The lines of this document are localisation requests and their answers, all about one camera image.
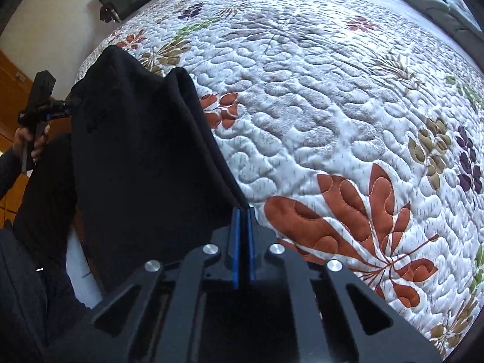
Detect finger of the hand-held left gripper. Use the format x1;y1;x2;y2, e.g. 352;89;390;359
62;97;82;117

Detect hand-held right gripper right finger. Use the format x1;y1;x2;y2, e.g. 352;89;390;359
246;207;444;363

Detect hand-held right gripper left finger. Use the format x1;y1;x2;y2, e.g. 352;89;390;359
41;207;245;363

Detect black pants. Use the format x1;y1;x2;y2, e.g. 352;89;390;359
70;44;250;296

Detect person's left forearm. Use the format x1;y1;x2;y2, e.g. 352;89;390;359
0;147;24;207

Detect person's left hand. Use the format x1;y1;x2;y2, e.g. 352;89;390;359
14;124;51;164

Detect person's dark clothed legs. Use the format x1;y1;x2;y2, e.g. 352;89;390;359
0;132;97;363

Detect white floral quilt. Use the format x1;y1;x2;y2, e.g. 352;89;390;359
74;0;484;360

